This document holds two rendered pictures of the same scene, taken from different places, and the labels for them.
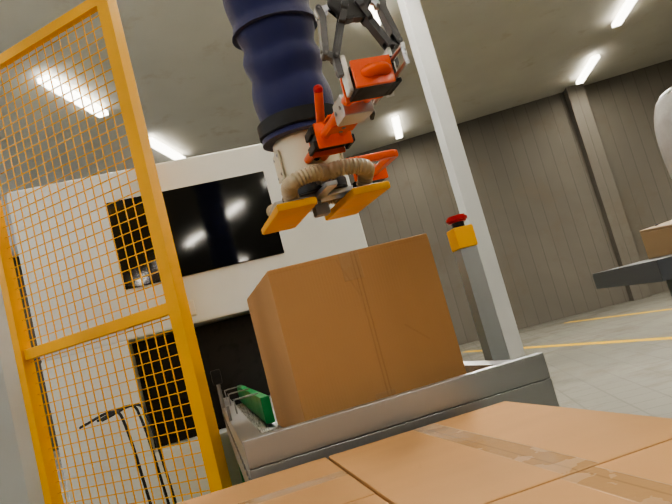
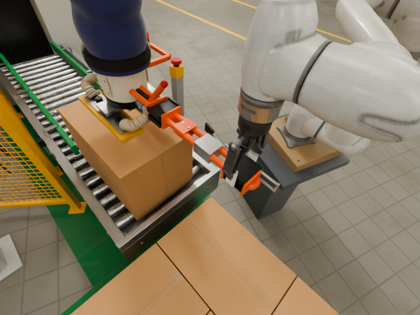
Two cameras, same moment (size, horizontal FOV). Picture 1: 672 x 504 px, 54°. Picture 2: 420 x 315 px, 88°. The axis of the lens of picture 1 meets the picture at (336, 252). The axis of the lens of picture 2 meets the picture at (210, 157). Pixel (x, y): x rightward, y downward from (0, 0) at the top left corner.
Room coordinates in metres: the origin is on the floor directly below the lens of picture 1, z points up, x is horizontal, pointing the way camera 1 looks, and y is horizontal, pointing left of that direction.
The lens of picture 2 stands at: (0.90, 0.16, 1.69)
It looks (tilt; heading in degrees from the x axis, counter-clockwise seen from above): 49 degrees down; 324
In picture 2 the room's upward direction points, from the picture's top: 6 degrees clockwise
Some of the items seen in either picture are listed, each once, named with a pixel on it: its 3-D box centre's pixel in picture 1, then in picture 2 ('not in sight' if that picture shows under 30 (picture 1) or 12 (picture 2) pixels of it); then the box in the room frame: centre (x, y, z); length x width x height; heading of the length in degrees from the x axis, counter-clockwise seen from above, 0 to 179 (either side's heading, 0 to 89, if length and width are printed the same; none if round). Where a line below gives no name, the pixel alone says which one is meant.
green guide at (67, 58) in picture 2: not in sight; (92, 74); (3.02, 0.04, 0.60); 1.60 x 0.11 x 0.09; 13
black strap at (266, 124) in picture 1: (300, 125); (118, 50); (1.73, 0.00, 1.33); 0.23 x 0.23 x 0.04
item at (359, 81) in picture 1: (366, 79); (240, 174); (1.15, -0.13, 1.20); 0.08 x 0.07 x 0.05; 14
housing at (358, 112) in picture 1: (352, 108); (208, 148); (1.28, -0.11, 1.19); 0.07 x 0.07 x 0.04; 14
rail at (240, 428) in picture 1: (238, 435); (41, 132); (2.54, 0.53, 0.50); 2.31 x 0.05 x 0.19; 13
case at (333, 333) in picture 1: (343, 340); (131, 147); (1.84, 0.04, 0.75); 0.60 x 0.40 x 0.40; 14
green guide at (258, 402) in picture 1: (242, 400); (26, 96); (2.90, 0.56, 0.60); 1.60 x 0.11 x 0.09; 13
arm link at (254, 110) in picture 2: not in sight; (260, 102); (1.16, -0.14, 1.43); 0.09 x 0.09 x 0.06
